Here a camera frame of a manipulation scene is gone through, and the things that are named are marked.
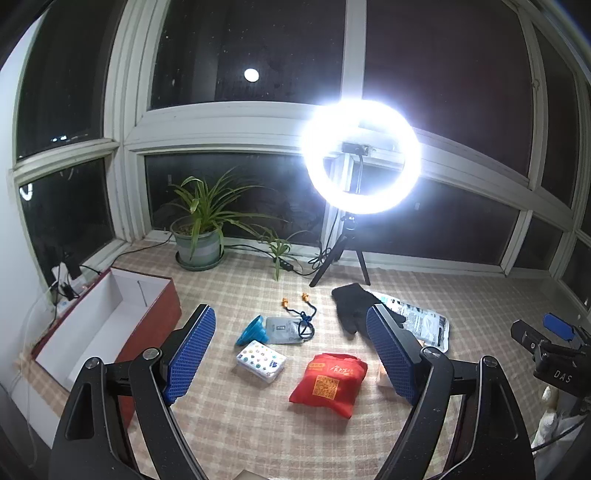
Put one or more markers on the black power adapter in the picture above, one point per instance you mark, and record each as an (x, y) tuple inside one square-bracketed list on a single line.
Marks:
[(70, 266)]

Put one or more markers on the white window frame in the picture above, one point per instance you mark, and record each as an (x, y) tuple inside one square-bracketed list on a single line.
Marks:
[(134, 138)]

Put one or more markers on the white crumpled cloth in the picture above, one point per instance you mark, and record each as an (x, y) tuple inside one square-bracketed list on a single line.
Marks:
[(551, 410)]

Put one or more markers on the blue collapsible funnel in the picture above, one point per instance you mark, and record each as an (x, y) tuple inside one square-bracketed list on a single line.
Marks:
[(251, 330)]

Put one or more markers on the white printed mask packet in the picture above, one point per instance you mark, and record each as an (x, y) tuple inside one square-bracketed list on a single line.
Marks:
[(425, 323)]

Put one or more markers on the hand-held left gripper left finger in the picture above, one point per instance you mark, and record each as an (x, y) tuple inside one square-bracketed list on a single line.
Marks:
[(191, 350)]

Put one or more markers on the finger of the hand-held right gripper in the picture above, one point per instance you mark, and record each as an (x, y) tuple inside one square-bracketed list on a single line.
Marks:
[(558, 325), (526, 333)]

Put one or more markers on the black knit glove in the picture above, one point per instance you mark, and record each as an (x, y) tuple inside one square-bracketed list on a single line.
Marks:
[(353, 304)]

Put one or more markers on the large potted plant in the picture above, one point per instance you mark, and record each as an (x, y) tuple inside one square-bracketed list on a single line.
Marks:
[(198, 244)]

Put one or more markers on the red cardboard box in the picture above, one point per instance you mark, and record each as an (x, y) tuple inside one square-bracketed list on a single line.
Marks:
[(157, 318)]

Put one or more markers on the white power strip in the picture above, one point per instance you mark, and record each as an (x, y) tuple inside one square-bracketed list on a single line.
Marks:
[(64, 290)]

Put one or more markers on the small green plant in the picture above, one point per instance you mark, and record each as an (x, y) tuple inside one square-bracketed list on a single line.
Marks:
[(278, 249)]

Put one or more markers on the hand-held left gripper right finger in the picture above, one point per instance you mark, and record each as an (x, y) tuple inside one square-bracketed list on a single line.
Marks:
[(392, 350)]

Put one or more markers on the black tripod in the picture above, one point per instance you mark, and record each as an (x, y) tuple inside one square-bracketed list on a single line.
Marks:
[(349, 226)]

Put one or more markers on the grey pouch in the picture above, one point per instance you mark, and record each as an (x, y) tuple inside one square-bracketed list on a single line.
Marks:
[(284, 330)]

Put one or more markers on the colourful patterned tissue packet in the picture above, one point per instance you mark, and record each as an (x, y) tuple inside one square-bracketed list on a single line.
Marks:
[(261, 360)]

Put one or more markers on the red bag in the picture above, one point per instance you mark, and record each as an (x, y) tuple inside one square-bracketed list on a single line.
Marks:
[(330, 385)]

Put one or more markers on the plaid tablecloth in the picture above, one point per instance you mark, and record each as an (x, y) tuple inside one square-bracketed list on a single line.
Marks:
[(277, 438)]

